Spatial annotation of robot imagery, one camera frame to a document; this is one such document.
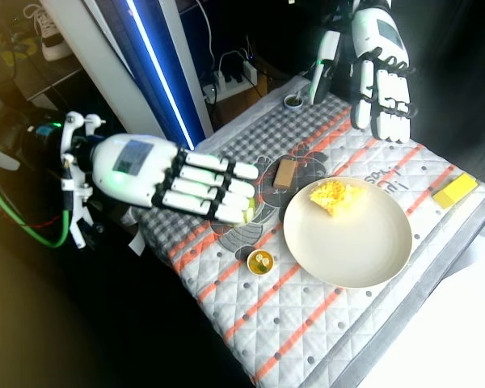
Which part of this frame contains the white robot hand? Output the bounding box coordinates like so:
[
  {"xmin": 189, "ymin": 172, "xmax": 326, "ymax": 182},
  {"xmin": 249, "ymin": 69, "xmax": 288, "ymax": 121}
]
[
  {"xmin": 91, "ymin": 134, "xmax": 261, "ymax": 226},
  {"xmin": 308, "ymin": 0, "xmax": 416, "ymax": 146}
]

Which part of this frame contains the green toy cake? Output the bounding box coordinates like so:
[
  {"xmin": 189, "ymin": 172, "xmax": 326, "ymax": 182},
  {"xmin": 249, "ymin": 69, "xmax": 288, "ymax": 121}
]
[{"xmin": 230, "ymin": 196, "xmax": 256, "ymax": 228}]

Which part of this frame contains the cream round plate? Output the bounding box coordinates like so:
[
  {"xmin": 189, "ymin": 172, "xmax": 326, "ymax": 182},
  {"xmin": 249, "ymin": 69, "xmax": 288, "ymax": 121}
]
[{"xmin": 282, "ymin": 176, "xmax": 413, "ymax": 290}]

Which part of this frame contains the white paper tag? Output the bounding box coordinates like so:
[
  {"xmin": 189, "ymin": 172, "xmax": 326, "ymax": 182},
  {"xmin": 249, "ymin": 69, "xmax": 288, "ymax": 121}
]
[{"xmin": 128, "ymin": 232, "xmax": 146, "ymax": 256}]

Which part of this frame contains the white power strip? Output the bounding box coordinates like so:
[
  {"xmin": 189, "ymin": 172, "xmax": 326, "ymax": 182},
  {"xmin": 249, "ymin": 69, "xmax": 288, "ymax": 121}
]
[{"xmin": 201, "ymin": 60, "xmax": 259, "ymax": 103}]

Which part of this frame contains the white shoe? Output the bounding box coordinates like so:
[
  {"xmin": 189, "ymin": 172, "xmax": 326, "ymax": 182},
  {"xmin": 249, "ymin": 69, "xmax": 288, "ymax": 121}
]
[{"xmin": 23, "ymin": 2, "xmax": 72, "ymax": 61}]

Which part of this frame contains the small cup with lemon tea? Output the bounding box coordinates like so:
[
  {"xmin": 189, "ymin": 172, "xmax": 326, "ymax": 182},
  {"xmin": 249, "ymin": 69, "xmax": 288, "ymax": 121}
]
[{"xmin": 246, "ymin": 249, "xmax": 275, "ymax": 277}]

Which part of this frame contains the brown rectangular block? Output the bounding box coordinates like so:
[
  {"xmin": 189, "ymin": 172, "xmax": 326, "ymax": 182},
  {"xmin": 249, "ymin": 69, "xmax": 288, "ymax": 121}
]
[{"xmin": 272, "ymin": 158, "xmax": 299, "ymax": 190}]

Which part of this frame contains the yellow rectangular block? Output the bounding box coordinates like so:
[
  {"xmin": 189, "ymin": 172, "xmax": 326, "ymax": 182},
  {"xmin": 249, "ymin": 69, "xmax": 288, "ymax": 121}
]
[{"xmin": 432, "ymin": 172, "xmax": 479, "ymax": 209}]

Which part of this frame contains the grey quilt with printed bear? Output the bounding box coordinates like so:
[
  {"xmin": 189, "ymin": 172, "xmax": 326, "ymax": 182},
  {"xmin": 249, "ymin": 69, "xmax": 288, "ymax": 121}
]
[{"xmin": 120, "ymin": 74, "xmax": 485, "ymax": 388}]

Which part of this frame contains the green cable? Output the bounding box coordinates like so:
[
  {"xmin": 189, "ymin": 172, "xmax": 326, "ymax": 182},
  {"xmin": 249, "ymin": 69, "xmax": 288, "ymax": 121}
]
[{"xmin": 0, "ymin": 161, "xmax": 72, "ymax": 248}]

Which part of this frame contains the white post with blue light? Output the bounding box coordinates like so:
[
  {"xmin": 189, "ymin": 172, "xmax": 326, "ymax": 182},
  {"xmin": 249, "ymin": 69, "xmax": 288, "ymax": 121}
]
[{"xmin": 40, "ymin": 0, "xmax": 215, "ymax": 150}]

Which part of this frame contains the white cable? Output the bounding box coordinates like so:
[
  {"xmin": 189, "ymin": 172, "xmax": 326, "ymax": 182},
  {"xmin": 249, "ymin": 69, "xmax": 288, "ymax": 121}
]
[{"xmin": 193, "ymin": 0, "xmax": 216, "ymax": 72}]

